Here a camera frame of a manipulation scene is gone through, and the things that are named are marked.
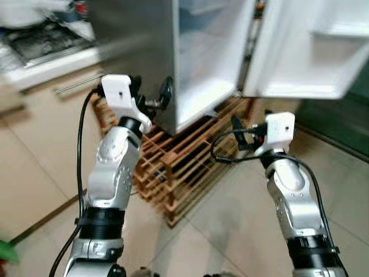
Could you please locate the grey steel fridge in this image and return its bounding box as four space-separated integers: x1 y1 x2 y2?
86 0 257 136

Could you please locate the wooden slatted rack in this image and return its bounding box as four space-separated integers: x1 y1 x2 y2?
92 95 257 229

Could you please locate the glass sliding door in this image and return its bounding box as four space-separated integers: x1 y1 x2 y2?
297 63 369 159

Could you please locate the steel gas stove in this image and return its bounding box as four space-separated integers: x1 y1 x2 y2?
3 23 96 64

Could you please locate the beige kitchen base cabinet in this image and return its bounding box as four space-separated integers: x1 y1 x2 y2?
0 35 145 243

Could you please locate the white cooking pot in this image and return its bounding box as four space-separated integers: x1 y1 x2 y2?
0 0 58 29

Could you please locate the grey robot left leg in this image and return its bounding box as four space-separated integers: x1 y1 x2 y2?
133 267 162 277

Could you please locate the green plastic panel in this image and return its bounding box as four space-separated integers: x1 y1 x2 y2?
0 239 19 266

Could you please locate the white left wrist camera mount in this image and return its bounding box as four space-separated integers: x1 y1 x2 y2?
101 74 153 133

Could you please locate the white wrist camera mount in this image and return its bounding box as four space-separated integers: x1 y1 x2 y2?
101 74 153 133
254 111 296 156

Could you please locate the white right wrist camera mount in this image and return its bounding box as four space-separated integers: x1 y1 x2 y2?
254 111 296 156

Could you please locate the metal cabinet handle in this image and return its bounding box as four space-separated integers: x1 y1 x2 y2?
55 72 107 96

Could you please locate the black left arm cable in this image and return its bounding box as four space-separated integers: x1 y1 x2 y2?
49 87 104 277

